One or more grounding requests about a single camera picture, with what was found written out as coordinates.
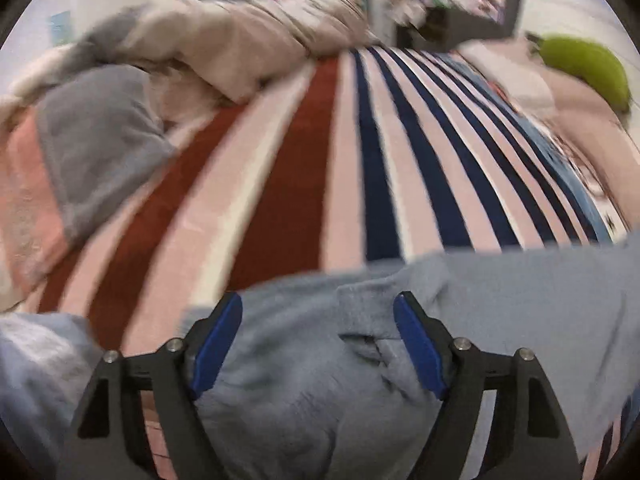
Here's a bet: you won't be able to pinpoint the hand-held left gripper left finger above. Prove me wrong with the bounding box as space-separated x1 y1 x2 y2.
56 291 244 480

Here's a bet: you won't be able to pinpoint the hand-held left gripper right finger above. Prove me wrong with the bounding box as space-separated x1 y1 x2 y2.
393 291 584 480

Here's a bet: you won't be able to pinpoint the light blue-grey pants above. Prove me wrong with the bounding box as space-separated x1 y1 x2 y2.
0 234 640 480

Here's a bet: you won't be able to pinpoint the striped bed blanket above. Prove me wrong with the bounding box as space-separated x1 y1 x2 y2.
35 46 632 480

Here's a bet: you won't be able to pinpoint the grey and pink cloth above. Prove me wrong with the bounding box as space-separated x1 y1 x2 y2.
0 65 178 311

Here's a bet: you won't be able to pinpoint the pink pillow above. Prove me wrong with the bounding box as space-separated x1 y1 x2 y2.
460 40 640 233

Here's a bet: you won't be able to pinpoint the pile of grey-beige clothes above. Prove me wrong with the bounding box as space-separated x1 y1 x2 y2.
0 0 381 126

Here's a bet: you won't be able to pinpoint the green pillow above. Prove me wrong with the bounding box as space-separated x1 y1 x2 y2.
537 35 632 116

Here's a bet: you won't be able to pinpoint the cluttered dark shelf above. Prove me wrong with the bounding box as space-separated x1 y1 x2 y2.
370 0 538 53

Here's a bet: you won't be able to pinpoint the white pillow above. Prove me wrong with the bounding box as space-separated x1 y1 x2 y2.
520 0 618 56

